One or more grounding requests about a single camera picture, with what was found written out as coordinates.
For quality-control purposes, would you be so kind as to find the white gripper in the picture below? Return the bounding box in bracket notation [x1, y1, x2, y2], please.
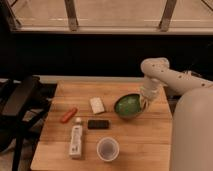
[139, 76, 160, 110]

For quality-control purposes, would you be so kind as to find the green ceramic bowl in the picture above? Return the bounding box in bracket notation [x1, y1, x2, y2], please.
[114, 93, 144, 120]

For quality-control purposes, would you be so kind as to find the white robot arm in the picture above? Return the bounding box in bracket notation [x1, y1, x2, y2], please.
[140, 57, 213, 171]

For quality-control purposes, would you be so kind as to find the white sponge block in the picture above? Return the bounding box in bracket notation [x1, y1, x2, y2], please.
[90, 97, 105, 114]

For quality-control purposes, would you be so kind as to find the black rectangular block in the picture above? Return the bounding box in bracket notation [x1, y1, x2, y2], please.
[88, 120, 110, 129]

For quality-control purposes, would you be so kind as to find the clear plastic cup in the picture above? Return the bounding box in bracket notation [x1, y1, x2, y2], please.
[96, 137, 120, 162]

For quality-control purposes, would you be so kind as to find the orange carrot toy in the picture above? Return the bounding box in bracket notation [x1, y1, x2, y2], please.
[60, 107, 78, 123]

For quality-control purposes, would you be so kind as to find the white plastic bottle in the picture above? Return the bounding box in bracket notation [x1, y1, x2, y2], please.
[69, 117, 83, 159]

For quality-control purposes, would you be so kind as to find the black office chair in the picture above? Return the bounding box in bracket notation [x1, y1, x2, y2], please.
[0, 76, 51, 171]

